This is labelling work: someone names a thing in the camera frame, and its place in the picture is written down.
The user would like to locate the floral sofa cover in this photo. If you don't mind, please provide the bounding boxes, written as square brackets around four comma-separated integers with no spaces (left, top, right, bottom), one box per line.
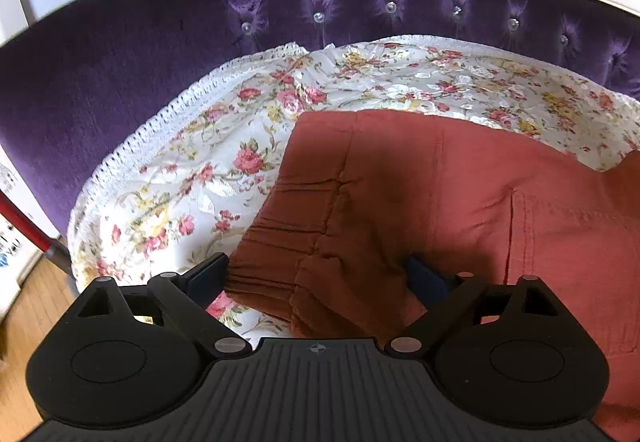
[66,36,640,348]

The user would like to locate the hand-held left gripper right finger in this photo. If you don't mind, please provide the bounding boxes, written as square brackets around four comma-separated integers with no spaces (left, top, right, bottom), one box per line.
[385,254,567,358]

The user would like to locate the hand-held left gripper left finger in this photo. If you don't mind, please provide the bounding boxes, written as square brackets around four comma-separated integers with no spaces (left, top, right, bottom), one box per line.
[75,252,251,358]

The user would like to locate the rust red pants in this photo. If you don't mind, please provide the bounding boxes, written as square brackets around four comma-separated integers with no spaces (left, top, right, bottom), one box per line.
[225,109,640,442]

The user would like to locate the red vacuum stick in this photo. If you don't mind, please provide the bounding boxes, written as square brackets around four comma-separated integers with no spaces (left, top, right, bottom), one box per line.
[0,192,71,257]

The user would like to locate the white printed box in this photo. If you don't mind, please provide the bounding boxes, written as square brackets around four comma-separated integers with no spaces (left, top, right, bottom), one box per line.
[0,149,45,317]

